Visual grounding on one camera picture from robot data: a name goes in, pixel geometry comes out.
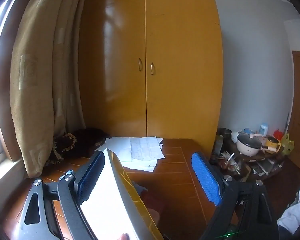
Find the yellow-green plastic bag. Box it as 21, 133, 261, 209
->
280, 133, 295, 155

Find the wooden wardrobe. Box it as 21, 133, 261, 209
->
77, 0, 224, 155

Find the person's pale clothing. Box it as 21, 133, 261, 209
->
277, 180, 300, 230

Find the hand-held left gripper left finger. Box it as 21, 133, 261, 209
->
16, 152, 106, 240

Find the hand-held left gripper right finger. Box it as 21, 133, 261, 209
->
191, 152, 280, 240

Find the yellow cardboard box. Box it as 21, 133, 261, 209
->
79, 148, 164, 240

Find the dark metal tin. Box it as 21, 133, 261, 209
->
217, 128, 232, 140

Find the white electric cooking pot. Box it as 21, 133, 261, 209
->
236, 133, 268, 157

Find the low side table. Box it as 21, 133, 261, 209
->
210, 135, 290, 183

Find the window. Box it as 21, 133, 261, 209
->
0, 0, 28, 188

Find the beige curtain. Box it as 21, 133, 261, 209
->
9, 0, 90, 179

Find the dark fringed cloth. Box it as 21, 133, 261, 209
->
44, 127, 112, 167

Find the pile of white paper sheets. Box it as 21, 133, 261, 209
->
94, 136, 165, 172

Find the yellow mug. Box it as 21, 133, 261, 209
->
265, 135, 282, 154

